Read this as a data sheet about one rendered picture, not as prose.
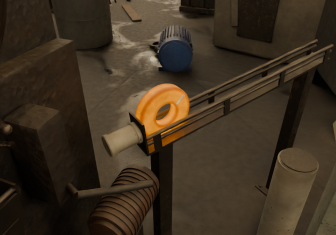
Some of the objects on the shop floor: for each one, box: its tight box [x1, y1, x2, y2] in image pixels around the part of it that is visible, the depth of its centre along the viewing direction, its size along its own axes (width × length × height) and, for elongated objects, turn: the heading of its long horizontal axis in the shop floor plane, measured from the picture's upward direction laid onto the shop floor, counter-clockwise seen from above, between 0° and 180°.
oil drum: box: [48, 0, 113, 50], centre depth 305 cm, size 59×59×89 cm
